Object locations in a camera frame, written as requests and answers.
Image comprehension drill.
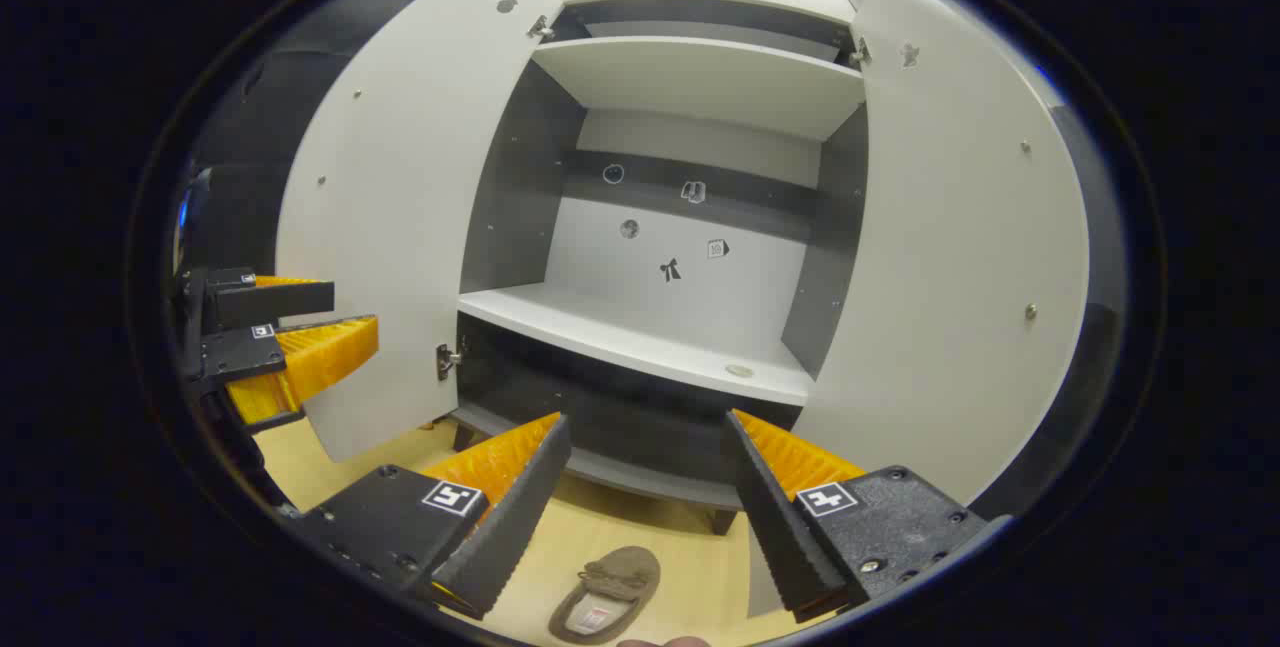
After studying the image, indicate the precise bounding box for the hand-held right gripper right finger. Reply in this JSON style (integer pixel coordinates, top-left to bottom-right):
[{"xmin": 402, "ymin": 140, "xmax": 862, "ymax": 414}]
[{"xmin": 720, "ymin": 408, "xmax": 991, "ymax": 625}]

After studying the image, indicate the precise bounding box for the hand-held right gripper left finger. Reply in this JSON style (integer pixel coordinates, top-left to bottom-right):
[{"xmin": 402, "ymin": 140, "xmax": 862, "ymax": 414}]
[{"xmin": 297, "ymin": 412, "xmax": 573, "ymax": 621}]

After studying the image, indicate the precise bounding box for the brown fuzzy shoe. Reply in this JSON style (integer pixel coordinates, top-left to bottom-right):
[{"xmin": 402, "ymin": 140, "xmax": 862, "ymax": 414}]
[{"xmin": 548, "ymin": 545, "xmax": 662, "ymax": 646}]

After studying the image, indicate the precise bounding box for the white shoe cabinet door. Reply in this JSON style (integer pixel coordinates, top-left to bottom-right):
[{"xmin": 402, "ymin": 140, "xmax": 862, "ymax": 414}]
[
  {"xmin": 275, "ymin": 0, "xmax": 563, "ymax": 464},
  {"xmin": 748, "ymin": 0, "xmax": 1091, "ymax": 620}
]

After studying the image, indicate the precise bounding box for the white shoe cabinet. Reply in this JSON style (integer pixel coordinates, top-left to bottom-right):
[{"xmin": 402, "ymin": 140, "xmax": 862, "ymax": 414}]
[{"xmin": 452, "ymin": 0, "xmax": 873, "ymax": 536}]

